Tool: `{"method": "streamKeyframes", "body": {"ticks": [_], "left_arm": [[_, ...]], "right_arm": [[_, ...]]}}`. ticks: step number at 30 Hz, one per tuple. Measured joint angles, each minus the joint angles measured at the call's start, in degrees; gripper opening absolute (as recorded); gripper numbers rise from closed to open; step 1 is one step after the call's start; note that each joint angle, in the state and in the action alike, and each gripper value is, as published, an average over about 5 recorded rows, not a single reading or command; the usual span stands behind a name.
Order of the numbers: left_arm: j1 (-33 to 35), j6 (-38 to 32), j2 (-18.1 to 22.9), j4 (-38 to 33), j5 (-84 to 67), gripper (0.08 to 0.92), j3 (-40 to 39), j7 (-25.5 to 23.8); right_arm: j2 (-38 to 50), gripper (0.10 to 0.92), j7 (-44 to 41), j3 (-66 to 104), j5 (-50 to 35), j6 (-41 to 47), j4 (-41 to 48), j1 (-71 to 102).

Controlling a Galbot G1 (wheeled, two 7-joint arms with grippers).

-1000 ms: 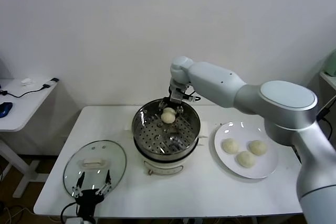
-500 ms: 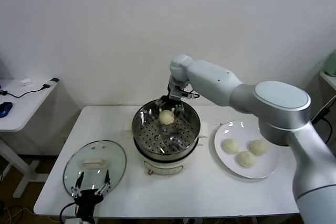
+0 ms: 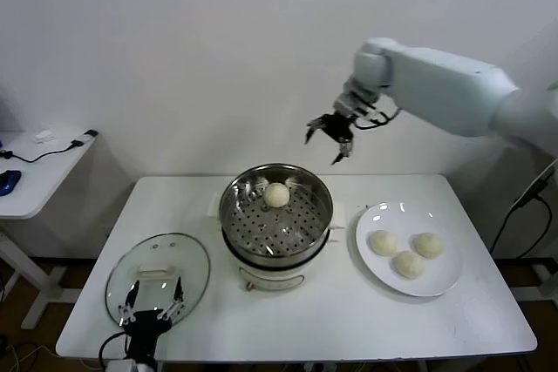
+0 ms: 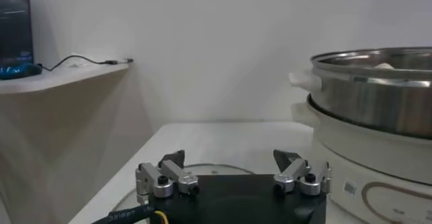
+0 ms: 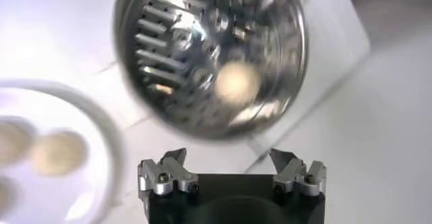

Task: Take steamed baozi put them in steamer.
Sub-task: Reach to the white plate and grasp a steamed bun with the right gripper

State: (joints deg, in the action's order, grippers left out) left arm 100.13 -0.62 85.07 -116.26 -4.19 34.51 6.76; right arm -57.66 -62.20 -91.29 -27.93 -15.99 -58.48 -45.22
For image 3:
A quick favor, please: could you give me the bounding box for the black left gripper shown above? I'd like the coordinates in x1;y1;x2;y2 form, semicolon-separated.
119;274;184;367

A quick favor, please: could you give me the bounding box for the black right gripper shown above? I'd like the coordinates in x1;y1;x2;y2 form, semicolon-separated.
304;112;355;166

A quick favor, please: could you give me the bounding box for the round glass pot lid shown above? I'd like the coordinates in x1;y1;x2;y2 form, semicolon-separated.
104;233;212;332

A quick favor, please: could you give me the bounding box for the white steamed baozi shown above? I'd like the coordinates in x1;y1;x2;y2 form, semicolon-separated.
391;250;426;280
263;182;290;210
412;232;446;260
369;229;399;256

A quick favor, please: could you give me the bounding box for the perforated steel steamer basket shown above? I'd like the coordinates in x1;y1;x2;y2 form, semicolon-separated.
217;164;335;268

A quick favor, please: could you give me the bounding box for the white side table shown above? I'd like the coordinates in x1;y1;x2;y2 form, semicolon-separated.
0;130;100;330

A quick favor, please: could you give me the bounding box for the white round plate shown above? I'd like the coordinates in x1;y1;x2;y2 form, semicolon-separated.
354;201;463;297

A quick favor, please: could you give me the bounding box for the blue computer mouse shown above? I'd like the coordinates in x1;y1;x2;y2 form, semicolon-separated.
0;170;22;198

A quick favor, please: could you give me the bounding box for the black white power plug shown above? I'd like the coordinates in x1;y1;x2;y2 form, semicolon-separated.
512;166;551;211

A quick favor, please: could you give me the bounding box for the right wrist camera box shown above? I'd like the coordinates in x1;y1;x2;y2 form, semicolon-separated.
334;91;365;119

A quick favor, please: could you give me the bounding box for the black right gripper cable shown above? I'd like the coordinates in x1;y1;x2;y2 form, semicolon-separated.
352;104;402;132

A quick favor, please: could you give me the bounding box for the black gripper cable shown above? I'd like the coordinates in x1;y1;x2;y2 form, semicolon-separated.
352;104;402;132
98;330;132;372

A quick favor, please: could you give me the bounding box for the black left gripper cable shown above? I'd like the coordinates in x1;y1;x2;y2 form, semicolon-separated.
98;330;132;372

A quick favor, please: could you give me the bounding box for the black grey cable adapter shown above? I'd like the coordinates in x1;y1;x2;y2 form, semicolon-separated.
71;129;99;149

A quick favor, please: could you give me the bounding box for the thin black desk cable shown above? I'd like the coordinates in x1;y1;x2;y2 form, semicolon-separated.
0;140;84;165

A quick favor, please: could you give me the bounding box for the black looping wall cable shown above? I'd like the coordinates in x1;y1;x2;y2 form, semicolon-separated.
487;195;553;260

